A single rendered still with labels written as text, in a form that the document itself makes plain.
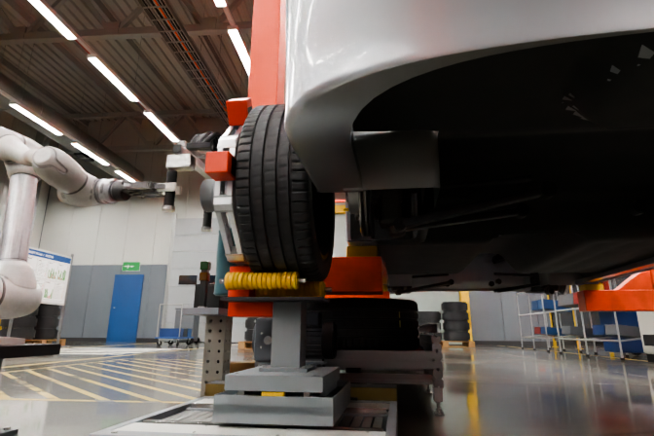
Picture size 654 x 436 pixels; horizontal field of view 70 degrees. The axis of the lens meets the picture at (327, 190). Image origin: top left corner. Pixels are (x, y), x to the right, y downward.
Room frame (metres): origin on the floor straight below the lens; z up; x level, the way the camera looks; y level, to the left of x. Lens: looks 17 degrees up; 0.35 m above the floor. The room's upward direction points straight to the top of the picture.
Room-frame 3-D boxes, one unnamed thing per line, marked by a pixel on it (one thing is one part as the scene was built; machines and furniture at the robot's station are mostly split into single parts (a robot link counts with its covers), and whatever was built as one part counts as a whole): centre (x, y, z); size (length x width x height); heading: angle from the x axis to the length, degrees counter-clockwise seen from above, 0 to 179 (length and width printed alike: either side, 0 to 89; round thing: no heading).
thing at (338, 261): (2.23, 0.00, 0.69); 0.52 x 0.17 x 0.35; 81
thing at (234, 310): (1.70, 0.26, 0.48); 0.16 x 0.12 x 0.17; 81
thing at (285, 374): (1.68, 0.13, 0.32); 0.40 x 0.30 x 0.28; 171
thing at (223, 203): (1.70, 0.29, 0.85); 0.54 x 0.07 x 0.54; 171
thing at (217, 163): (1.39, 0.34, 0.85); 0.09 x 0.08 x 0.07; 171
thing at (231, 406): (1.73, 0.12, 0.13); 0.50 x 0.36 x 0.10; 171
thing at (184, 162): (1.57, 0.52, 0.93); 0.09 x 0.05 x 0.05; 81
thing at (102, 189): (1.60, 0.78, 0.83); 0.09 x 0.06 x 0.09; 171
